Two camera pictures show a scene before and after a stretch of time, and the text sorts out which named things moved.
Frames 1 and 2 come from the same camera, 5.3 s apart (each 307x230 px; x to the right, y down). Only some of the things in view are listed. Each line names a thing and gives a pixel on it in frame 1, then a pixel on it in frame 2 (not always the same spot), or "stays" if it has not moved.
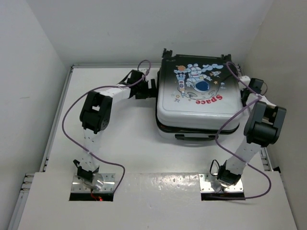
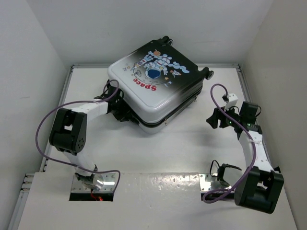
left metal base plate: x=101 y=182 stays
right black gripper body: x=244 y=90 → x=225 y=120
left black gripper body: x=142 y=90 → x=121 y=112
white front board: x=157 y=201 stays
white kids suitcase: x=199 y=97 → x=157 y=82
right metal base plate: x=209 y=182 stays
